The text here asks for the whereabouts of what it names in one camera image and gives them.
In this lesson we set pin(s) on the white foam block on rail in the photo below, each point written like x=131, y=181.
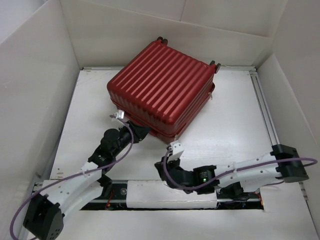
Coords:
x=154, y=194

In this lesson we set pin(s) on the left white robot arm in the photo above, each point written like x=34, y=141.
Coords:
x=49, y=210

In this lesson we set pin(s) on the red hard-shell suitcase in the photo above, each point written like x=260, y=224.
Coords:
x=163, y=88

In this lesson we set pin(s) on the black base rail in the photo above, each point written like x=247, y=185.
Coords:
x=115, y=200

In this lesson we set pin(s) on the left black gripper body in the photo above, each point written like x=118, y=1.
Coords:
x=136, y=137

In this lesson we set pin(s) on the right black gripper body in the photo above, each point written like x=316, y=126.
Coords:
x=174, y=164

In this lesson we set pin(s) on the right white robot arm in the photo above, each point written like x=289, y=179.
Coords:
x=282, y=164

